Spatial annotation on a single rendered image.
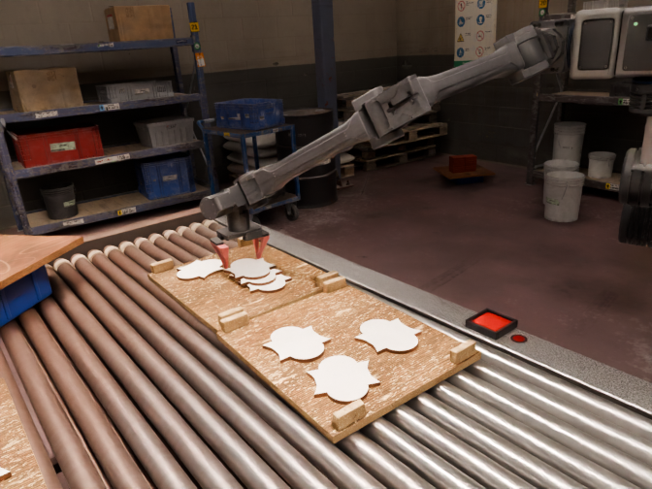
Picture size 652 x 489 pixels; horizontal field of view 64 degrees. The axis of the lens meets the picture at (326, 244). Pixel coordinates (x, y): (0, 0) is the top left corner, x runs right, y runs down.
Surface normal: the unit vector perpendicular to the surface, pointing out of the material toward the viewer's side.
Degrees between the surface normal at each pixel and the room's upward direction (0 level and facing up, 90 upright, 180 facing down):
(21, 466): 0
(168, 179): 90
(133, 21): 88
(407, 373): 0
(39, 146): 90
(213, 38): 90
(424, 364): 0
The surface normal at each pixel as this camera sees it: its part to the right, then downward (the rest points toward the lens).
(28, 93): 0.76, 0.09
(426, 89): 0.44, -0.15
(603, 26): -0.56, 0.33
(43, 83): 0.62, 0.34
